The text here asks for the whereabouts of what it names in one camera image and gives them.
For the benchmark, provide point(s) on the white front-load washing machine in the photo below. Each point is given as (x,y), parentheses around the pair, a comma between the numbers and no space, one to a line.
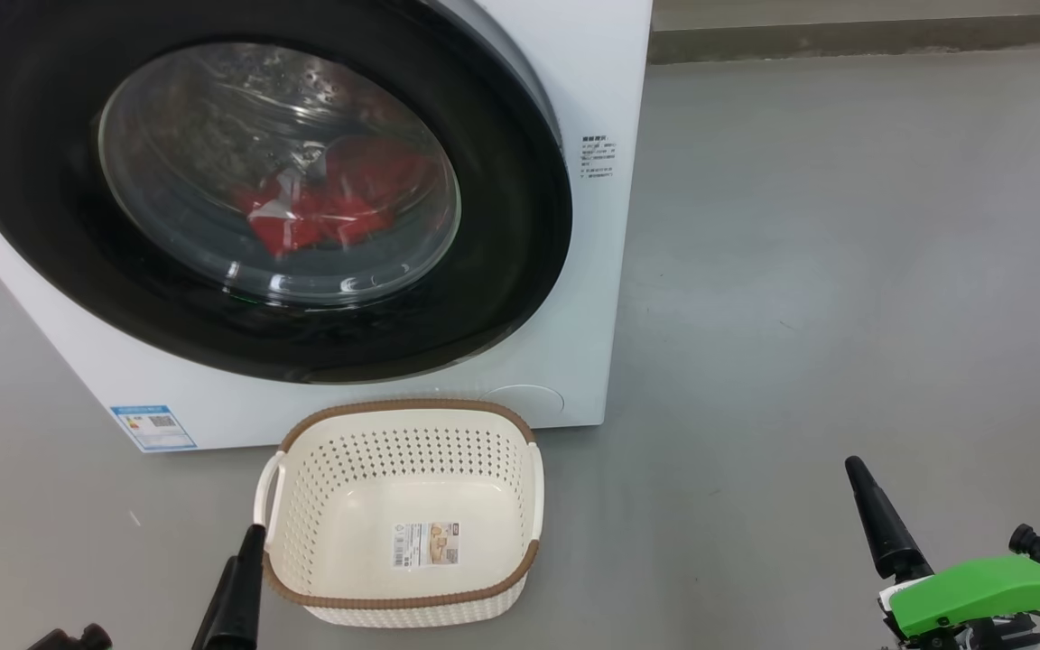
(574,271)

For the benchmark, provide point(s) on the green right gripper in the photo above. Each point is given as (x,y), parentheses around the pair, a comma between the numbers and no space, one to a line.
(980,591)

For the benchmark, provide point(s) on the red and white garment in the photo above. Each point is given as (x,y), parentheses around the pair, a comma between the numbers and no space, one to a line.
(339,203)

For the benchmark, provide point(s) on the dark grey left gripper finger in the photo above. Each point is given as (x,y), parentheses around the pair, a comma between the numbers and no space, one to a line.
(211,614)
(245,605)

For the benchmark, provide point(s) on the printed product label sticker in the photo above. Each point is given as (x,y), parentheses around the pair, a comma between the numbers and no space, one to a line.
(426,544)

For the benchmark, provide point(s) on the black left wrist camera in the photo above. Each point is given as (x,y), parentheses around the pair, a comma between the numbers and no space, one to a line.
(78,639)

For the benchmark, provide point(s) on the blue energy label sticker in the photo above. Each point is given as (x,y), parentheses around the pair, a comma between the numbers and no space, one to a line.
(153,427)

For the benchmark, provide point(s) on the cream laundry basket brown rim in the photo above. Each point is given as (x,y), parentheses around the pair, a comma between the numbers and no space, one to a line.
(412,487)

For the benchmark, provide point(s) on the black round glass washer door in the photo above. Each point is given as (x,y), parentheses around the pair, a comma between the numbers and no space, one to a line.
(51,181)

